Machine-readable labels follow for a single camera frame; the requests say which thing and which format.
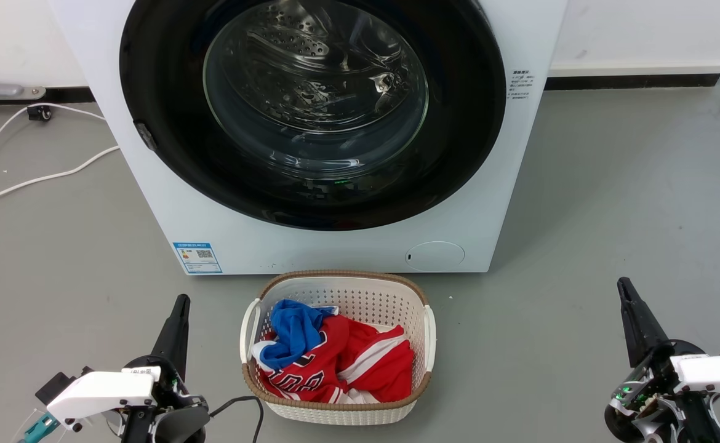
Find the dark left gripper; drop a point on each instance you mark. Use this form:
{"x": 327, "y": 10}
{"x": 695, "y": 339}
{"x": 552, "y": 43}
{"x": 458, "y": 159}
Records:
{"x": 175, "y": 418}

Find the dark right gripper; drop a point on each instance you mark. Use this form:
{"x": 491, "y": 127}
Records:
{"x": 655, "y": 394}

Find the round black glass washer door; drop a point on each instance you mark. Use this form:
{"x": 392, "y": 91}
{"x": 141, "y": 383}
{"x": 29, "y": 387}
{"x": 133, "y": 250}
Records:
{"x": 169, "y": 160}

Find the white front-load washing machine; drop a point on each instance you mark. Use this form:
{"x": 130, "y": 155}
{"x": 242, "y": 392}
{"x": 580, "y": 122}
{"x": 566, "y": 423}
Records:
{"x": 311, "y": 249}

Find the blue energy label sticker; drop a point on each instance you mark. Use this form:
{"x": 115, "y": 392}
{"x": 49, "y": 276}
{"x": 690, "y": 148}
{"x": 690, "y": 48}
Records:
{"x": 198, "y": 257}

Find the blue garment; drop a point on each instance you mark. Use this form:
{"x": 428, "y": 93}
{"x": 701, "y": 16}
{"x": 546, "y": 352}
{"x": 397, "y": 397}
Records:
{"x": 295, "y": 329}

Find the white woven plastic laundry basket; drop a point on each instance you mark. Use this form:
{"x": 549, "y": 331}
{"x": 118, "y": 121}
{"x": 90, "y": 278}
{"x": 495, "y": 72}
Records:
{"x": 360, "y": 295}

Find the red and white jersey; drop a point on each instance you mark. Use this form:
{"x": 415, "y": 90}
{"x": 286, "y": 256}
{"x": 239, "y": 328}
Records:
{"x": 378, "y": 369}

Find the round white filter cover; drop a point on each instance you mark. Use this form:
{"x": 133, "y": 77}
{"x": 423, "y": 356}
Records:
{"x": 435, "y": 256}

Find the grey printed text sticker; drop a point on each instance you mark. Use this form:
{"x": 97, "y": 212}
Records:
{"x": 519, "y": 85}

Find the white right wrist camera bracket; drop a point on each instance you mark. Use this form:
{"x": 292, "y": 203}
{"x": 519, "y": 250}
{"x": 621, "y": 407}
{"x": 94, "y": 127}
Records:
{"x": 717, "y": 372}

